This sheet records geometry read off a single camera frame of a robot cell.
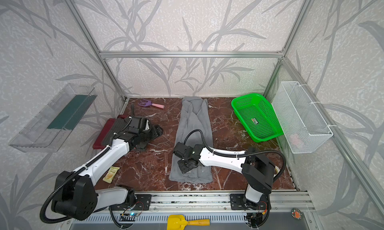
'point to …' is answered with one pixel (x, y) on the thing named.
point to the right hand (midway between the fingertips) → (184, 162)
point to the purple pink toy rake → (145, 103)
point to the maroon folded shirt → (98, 144)
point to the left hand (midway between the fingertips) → (161, 127)
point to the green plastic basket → (257, 117)
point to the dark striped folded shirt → (117, 124)
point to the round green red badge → (296, 213)
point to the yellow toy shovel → (178, 222)
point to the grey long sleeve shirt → (193, 114)
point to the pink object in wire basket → (295, 139)
